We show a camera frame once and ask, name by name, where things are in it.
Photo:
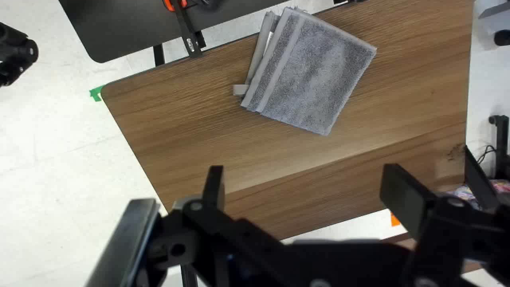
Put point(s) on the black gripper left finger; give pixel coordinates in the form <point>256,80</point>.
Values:
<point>214,192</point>

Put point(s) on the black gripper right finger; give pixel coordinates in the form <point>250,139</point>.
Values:
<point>412,200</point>

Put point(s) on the folded grey towel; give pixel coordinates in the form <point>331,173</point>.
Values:
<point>310,71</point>

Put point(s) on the green tape piece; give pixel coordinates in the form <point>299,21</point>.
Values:
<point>97,93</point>

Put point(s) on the black panel board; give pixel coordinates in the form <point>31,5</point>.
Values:
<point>152,20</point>

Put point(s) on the grey box device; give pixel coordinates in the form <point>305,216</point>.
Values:
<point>493,17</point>

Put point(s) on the black round object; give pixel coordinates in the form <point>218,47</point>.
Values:
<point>15,53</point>

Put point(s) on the black stand post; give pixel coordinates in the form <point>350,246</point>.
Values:
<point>501,146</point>

